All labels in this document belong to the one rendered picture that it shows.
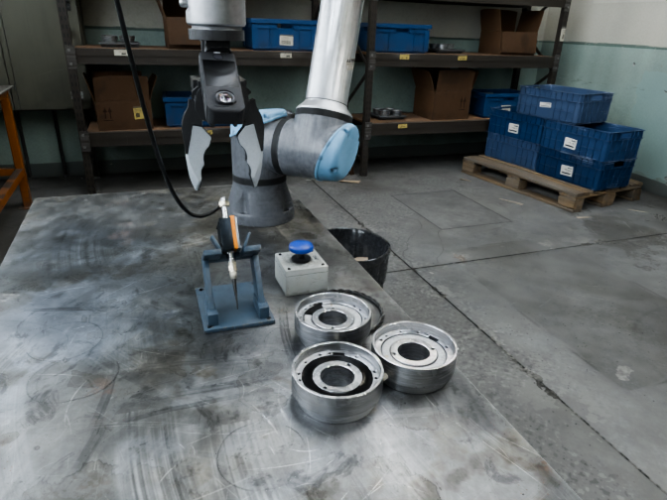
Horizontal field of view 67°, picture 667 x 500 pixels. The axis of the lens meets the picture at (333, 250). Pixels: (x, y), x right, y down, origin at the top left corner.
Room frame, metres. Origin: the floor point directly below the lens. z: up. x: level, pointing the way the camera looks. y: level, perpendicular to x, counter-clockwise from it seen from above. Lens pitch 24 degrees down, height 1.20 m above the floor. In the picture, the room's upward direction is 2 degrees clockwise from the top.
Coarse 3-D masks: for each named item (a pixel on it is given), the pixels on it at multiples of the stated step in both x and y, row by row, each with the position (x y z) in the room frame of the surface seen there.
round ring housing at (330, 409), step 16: (304, 352) 0.50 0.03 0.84; (320, 352) 0.52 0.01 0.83; (352, 352) 0.52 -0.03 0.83; (368, 352) 0.51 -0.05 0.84; (320, 368) 0.49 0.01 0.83; (336, 368) 0.49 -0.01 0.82; (352, 368) 0.49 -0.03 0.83; (320, 384) 0.46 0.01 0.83; (336, 384) 0.49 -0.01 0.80; (352, 384) 0.46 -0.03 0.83; (304, 400) 0.44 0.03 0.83; (320, 400) 0.43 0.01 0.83; (336, 400) 0.42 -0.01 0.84; (352, 400) 0.42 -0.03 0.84; (368, 400) 0.43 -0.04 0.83; (320, 416) 0.43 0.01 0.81; (336, 416) 0.42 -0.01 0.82; (352, 416) 0.43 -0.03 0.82
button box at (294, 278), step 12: (288, 252) 0.78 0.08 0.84; (312, 252) 0.78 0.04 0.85; (276, 264) 0.76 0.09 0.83; (288, 264) 0.73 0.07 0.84; (300, 264) 0.73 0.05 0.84; (312, 264) 0.73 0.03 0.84; (324, 264) 0.73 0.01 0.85; (276, 276) 0.76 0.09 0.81; (288, 276) 0.71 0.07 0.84; (300, 276) 0.71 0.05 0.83; (312, 276) 0.72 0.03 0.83; (324, 276) 0.73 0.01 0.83; (288, 288) 0.71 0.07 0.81; (300, 288) 0.71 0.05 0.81; (312, 288) 0.72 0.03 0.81; (324, 288) 0.73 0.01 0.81
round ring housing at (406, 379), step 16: (384, 336) 0.56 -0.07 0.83; (432, 336) 0.56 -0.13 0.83; (448, 336) 0.55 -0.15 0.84; (400, 352) 0.54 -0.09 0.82; (416, 352) 0.55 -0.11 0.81; (432, 352) 0.53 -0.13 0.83; (448, 352) 0.53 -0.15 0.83; (384, 368) 0.49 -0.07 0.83; (400, 368) 0.48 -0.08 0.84; (416, 368) 0.48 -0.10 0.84; (432, 368) 0.48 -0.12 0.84; (448, 368) 0.49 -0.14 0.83; (400, 384) 0.48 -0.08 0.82; (416, 384) 0.48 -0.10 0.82; (432, 384) 0.48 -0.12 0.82
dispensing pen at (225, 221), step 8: (224, 200) 0.71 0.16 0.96; (224, 208) 0.71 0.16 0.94; (224, 216) 0.70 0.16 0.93; (224, 224) 0.68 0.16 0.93; (224, 232) 0.67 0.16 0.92; (224, 240) 0.66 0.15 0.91; (232, 240) 0.67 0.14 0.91; (224, 248) 0.66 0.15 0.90; (232, 248) 0.66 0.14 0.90; (232, 256) 0.67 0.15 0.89; (232, 264) 0.66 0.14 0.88; (232, 272) 0.65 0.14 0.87; (232, 280) 0.65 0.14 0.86
